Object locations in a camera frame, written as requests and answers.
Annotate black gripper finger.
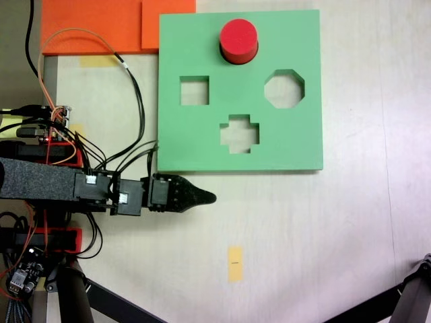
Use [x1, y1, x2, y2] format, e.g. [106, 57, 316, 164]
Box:
[167, 173, 218, 213]

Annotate red cylinder block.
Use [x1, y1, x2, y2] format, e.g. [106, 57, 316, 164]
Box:
[219, 19, 260, 65]

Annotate large orange foam block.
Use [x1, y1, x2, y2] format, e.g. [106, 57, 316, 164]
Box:
[40, 0, 160, 56]

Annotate green shape sorter board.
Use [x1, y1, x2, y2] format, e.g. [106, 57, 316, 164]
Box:
[156, 9, 325, 174]

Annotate red and black table clamp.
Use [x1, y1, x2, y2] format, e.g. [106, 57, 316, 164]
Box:
[0, 139, 85, 168]
[0, 225, 84, 254]

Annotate yellow tape marker strip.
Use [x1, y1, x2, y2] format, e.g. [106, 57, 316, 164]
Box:
[228, 245, 244, 283]

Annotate green circuit board with terminals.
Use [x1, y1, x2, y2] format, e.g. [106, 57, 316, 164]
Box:
[36, 104, 74, 145]

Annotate dark tripod leg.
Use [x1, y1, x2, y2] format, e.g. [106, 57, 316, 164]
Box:
[323, 252, 431, 323]
[45, 260, 166, 323]

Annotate black plug connector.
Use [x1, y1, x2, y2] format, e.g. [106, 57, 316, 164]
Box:
[15, 126, 40, 138]

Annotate wide yellow tape piece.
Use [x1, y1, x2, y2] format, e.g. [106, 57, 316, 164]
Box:
[79, 55, 119, 68]

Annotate black circuit board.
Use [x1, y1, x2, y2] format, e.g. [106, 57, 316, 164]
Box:
[5, 247, 48, 299]

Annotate yellow sticky note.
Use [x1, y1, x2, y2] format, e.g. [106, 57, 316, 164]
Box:
[0, 113, 22, 138]

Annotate black arm servo wires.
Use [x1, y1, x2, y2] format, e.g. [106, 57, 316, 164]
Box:
[74, 130, 160, 179]
[76, 213, 104, 260]

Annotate long black wire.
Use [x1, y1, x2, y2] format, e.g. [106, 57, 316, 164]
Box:
[114, 52, 146, 162]

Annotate short orange wire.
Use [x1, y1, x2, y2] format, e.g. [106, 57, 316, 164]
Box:
[45, 134, 79, 166]

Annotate thin orange red wires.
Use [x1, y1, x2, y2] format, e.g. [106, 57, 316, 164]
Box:
[0, 198, 38, 299]

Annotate black USB cable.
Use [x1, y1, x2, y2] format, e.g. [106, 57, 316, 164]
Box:
[0, 104, 46, 118]

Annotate long orange looped wire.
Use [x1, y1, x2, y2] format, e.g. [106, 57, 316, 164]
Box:
[37, 28, 119, 117]

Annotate braided grey cable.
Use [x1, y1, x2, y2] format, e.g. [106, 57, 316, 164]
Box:
[3, 297, 27, 323]

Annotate thick black power cable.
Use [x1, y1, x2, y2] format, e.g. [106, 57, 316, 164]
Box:
[26, 0, 44, 81]

